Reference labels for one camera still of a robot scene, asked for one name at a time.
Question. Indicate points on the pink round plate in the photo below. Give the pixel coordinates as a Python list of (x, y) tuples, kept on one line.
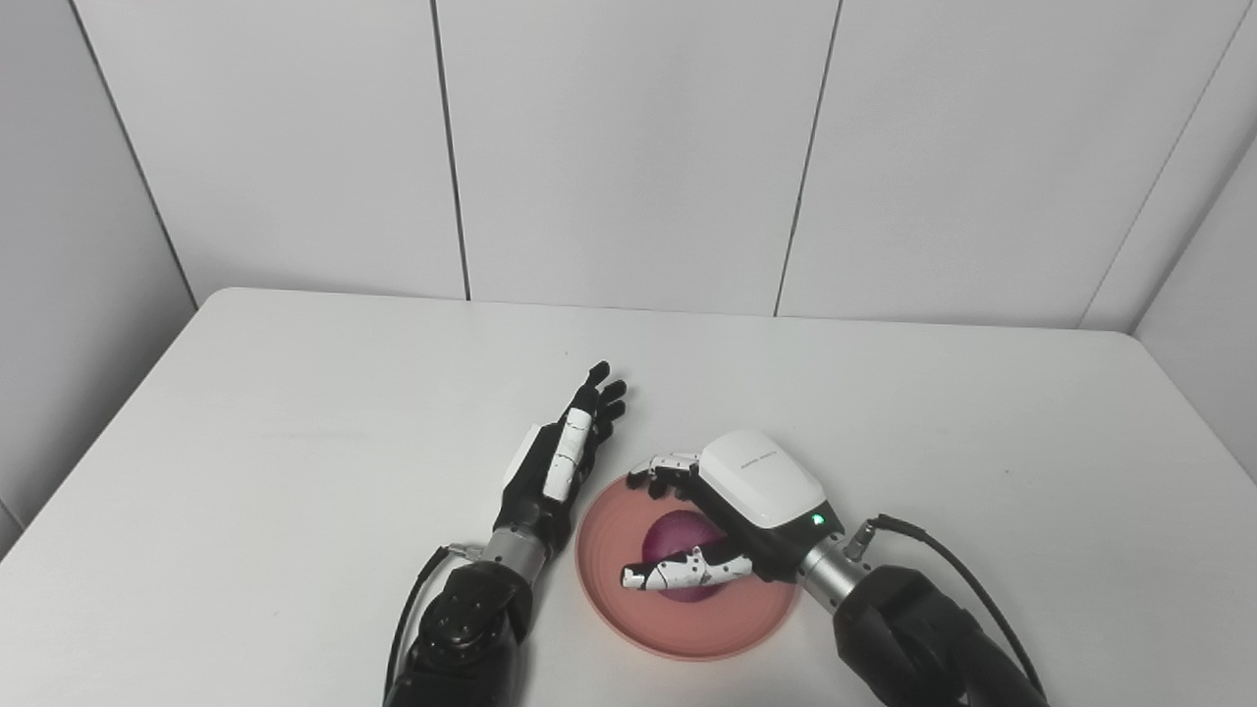
[(687, 628)]

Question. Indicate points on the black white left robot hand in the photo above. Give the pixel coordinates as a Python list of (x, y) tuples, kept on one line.
[(535, 491)]

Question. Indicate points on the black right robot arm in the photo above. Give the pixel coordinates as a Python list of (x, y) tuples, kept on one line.
[(903, 638)]

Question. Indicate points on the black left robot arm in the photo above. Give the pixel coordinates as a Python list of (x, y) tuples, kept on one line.
[(466, 628)]

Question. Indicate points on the purple red onion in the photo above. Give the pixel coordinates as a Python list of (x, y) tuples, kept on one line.
[(673, 535)]

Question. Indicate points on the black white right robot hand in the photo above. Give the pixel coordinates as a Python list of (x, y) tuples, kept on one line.
[(761, 486)]

